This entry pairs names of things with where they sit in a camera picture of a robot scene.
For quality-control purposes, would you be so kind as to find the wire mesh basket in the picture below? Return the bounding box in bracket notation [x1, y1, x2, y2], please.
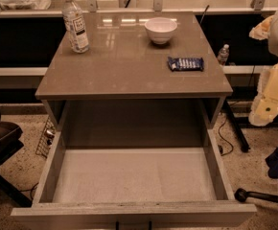
[35, 118, 56, 158]

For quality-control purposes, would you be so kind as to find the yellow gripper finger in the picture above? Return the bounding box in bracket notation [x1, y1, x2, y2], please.
[249, 15, 273, 40]
[248, 63, 278, 127]

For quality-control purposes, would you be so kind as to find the clear plastic water bottle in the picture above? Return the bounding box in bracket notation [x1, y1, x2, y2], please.
[62, 0, 89, 53]

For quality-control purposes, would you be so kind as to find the white ceramic bowl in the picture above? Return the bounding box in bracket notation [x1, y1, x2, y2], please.
[145, 17, 177, 45]

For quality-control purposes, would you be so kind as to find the open grey top drawer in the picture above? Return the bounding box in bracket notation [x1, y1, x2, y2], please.
[12, 131, 256, 230]

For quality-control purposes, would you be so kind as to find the dark office chair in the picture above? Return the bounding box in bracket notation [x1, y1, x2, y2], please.
[0, 112, 32, 207]

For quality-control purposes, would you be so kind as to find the black floor cable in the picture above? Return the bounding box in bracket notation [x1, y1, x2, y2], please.
[217, 112, 235, 157]

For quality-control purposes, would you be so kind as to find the black table leg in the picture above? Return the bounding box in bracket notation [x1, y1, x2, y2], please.
[223, 101, 250, 152]

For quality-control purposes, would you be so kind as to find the blue snack bar wrapper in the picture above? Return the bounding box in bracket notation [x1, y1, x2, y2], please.
[168, 57, 204, 71]

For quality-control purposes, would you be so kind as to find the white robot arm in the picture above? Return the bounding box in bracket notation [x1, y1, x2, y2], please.
[248, 10, 278, 127]

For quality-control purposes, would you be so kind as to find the small background water bottle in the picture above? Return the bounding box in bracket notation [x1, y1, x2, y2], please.
[217, 44, 229, 65]

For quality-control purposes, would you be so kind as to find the black chair caster leg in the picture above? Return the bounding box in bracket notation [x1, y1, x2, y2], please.
[234, 188, 278, 203]

